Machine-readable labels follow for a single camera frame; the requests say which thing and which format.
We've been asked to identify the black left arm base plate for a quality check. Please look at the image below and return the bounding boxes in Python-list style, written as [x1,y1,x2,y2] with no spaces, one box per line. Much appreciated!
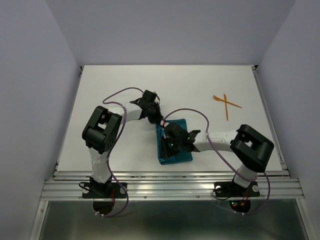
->
[80,182,126,200]

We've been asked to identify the aluminium front rail frame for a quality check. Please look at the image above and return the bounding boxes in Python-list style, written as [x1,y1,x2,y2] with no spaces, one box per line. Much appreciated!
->
[29,166,317,240]

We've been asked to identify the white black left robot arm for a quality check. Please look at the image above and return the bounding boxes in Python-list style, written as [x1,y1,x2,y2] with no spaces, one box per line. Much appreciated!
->
[80,96,163,197]

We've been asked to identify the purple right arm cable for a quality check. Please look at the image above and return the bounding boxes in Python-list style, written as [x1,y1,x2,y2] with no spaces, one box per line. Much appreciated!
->
[163,108,270,217]

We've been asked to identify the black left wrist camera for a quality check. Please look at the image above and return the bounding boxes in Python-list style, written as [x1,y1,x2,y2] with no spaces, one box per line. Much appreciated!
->
[141,90,159,104]

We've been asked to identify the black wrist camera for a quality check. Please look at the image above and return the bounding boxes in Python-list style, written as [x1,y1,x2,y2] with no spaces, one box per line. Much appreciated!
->
[164,122,188,139]
[141,90,159,104]

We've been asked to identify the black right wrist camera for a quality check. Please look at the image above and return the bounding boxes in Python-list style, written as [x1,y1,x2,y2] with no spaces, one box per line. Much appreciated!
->
[164,122,188,139]

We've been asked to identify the aluminium right side rail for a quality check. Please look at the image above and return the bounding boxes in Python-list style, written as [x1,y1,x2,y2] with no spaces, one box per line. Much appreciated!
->
[250,65,291,178]

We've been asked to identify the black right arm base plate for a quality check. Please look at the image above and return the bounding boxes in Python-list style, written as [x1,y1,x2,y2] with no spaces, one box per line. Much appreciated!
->
[212,181,260,199]

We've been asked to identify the orange plastic knife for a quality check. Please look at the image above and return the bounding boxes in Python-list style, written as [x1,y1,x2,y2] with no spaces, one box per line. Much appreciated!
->
[223,93,229,121]

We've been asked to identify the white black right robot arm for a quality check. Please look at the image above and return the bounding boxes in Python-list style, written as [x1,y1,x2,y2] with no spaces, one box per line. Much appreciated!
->
[160,122,275,195]

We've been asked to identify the orange plastic fork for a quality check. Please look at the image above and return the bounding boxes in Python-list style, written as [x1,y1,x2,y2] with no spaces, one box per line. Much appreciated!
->
[213,95,243,109]

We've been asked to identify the teal cloth napkin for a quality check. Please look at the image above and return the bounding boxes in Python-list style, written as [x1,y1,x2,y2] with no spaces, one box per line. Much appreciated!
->
[156,118,193,165]

